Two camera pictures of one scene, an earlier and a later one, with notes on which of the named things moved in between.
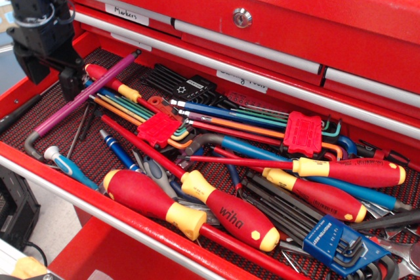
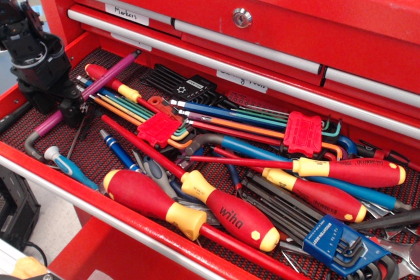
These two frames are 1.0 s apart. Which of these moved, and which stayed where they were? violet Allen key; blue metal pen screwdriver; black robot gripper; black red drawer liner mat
Moved: black robot gripper
Stayed: blue metal pen screwdriver; black red drawer liner mat; violet Allen key
